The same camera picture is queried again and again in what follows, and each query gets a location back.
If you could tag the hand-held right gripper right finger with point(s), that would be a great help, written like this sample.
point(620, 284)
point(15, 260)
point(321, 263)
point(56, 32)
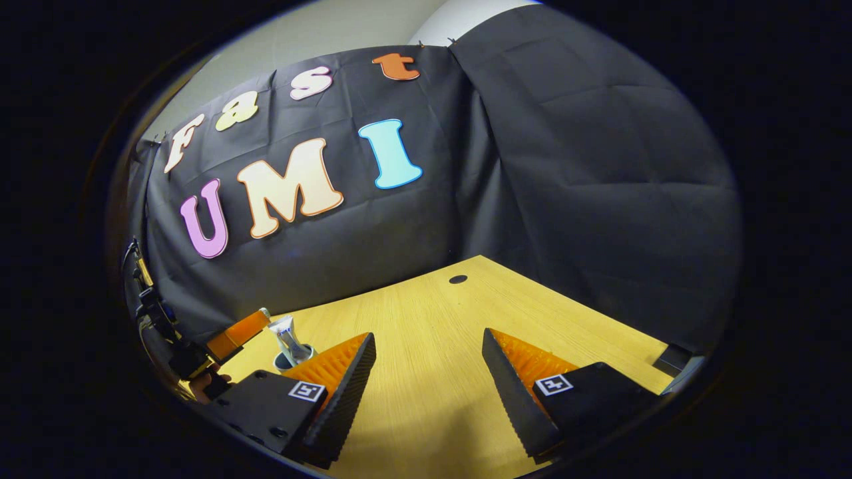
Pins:
point(509, 392)

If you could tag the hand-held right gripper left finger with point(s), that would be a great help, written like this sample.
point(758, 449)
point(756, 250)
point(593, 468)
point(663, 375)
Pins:
point(346, 399)

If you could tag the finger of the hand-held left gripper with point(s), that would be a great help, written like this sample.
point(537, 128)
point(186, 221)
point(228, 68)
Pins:
point(239, 332)

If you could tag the white toothpaste tube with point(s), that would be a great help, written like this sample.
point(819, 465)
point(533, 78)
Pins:
point(287, 336)

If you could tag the wooden desktop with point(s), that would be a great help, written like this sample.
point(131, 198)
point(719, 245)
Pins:
point(432, 346)

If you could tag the black backdrop cloth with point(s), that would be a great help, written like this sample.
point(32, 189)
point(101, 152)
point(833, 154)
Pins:
point(532, 166)

